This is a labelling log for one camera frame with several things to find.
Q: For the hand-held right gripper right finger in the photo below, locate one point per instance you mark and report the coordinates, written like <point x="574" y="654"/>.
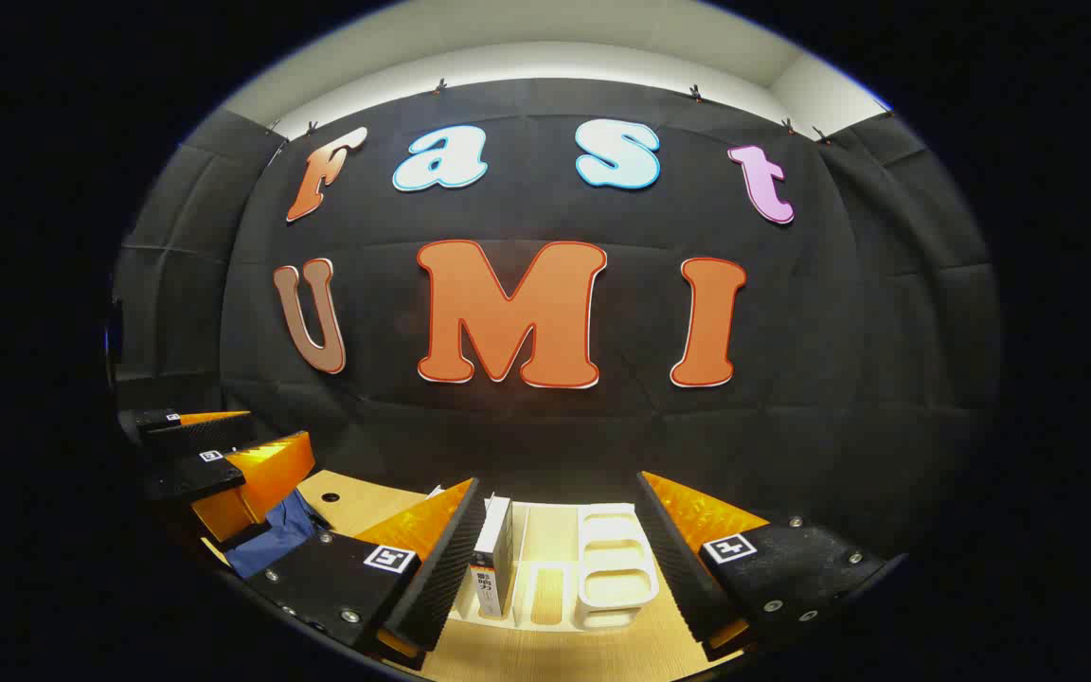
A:
<point x="673" y="568"/>

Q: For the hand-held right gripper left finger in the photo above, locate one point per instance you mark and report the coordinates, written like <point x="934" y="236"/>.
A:
<point x="441" y="578"/>

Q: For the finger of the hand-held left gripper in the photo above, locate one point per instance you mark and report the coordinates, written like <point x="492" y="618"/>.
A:
<point x="271" y="474"/>
<point x="200" y="436"/>

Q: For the white bookshelf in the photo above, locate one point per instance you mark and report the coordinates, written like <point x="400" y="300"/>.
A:
<point x="612" y="568"/>

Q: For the blue schoolbag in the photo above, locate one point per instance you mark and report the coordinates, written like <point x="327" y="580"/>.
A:
<point x="271" y="545"/>

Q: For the black backdrop cloth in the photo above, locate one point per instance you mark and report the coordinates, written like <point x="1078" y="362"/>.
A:
<point x="555" y="436"/>

